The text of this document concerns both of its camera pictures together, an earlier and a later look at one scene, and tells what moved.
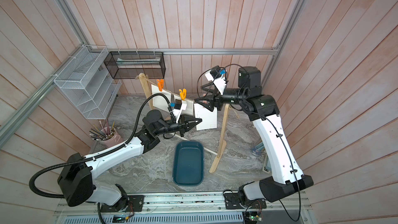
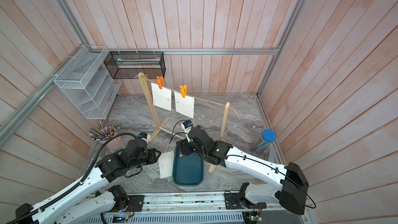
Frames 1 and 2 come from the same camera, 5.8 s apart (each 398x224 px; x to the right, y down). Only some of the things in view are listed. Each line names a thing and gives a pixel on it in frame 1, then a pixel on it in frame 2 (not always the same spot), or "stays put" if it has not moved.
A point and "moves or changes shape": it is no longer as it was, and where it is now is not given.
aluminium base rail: (283, 208) stays put
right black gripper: (218, 99) → (185, 147)
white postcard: (209, 118) → (166, 164)
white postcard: (159, 101) stays put
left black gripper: (188, 126) → (153, 158)
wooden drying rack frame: (222, 143) stays put
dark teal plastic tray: (188, 163) stays put
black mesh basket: (128, 65) stays put
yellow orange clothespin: (183, 94) moves or changes shape
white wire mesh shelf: (85, 81) stays put
